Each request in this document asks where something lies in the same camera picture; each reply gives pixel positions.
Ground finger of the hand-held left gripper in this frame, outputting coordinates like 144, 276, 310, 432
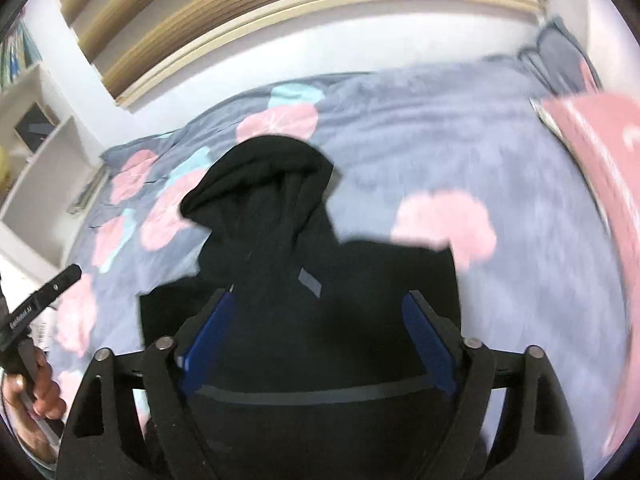
30, 264, 82, 307

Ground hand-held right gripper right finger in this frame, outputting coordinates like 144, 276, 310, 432
402, 290, 586, 480

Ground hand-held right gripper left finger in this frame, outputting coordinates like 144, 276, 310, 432
56, 287, 236, 480

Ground black hoodie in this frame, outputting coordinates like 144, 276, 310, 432
139, 134, 488, 480

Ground person's left hand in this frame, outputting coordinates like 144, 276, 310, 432
0, 347, 68, 461

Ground flat books beside bed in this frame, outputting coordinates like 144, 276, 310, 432
67, 167, 108, 216

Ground grey floral blanket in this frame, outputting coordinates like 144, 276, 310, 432
47, 57, 631, 480

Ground row of books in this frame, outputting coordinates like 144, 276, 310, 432
0, 17, 43, 93

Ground pink printed pillow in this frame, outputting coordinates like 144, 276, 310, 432
530, 92, 640, 461

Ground grey pillow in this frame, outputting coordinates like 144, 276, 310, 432
517, 17, 603, 96

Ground wooden slatted headboard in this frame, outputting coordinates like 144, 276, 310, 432
50, 0, 548, 108

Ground white wall shelf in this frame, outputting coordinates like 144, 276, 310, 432
0, 60, 108, 271

